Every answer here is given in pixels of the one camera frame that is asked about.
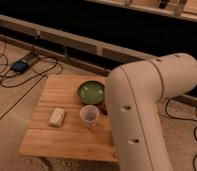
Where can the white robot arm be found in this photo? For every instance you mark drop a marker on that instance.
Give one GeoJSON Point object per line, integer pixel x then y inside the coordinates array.
{"type": "Point", "coordinates": [131, 93]}

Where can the green ceramic bowl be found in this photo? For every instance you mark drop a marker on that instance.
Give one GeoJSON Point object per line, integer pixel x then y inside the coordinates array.
{"type": "Point", "coordinates": [91, 92]}

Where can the translucent plastic cup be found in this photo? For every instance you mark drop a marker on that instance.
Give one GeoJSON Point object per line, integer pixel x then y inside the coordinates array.
{"type": "Point", "coordinates": [89, 115]}

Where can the white rectangular eraser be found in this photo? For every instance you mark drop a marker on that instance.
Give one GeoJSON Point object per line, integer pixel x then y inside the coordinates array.
{"type": "Point", "coordinates": [57, 116]}

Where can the wooden board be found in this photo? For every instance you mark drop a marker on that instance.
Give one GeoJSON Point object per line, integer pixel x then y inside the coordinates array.
{"type": "Point", "coordinates": [72, 139]}

